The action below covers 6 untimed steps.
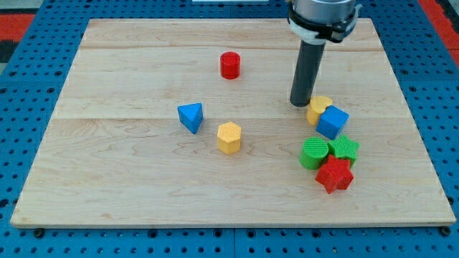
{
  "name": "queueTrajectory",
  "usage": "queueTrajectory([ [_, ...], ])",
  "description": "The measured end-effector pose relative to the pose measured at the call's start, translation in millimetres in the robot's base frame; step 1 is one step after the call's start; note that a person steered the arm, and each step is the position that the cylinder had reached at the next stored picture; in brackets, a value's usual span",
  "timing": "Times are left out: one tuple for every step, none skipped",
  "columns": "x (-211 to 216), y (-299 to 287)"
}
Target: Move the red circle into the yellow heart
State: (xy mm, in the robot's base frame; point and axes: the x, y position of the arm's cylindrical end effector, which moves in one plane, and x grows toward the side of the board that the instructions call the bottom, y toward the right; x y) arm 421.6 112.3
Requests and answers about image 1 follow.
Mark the red cylinder block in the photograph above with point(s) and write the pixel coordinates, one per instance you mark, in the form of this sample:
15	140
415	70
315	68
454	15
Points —
230	65

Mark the red star block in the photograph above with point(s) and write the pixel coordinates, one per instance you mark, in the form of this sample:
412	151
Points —
335	174

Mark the wooden board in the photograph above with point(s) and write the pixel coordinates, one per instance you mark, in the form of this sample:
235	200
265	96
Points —
115	154

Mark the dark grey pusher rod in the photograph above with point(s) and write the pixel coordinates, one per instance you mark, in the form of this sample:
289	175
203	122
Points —
306	70

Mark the blue triangle block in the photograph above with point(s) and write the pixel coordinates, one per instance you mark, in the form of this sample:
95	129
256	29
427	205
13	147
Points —
191	116

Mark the blue cube block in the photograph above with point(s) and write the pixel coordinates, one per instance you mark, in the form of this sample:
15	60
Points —
332	122

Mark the yellow hexagon block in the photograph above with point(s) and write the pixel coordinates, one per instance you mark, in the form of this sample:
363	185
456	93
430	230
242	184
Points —
229	138

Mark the yellow heart block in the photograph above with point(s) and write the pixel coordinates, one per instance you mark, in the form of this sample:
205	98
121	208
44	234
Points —
316	108

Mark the green star block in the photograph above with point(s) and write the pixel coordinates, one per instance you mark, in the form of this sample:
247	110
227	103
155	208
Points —
344	148

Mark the green cylinder block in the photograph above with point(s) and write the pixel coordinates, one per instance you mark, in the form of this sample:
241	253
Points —
313	152

